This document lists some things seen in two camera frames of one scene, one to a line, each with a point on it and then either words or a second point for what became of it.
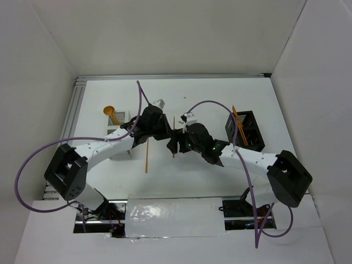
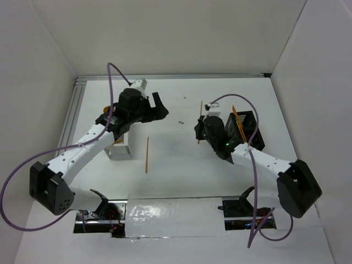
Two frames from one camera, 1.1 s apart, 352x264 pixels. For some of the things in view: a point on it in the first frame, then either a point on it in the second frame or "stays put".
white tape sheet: x=174 y=217 stays put
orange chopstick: x=174 y=128 to x=201 y=115
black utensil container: x=255 y=141 stays put
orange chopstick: x=147 y=155 stays put
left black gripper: x=166 y=133 to x=158 y=113
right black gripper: x=178 y=135 to x=199 y=127
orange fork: x=236 y=114 stays put
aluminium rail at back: x=81 y=78 stays put
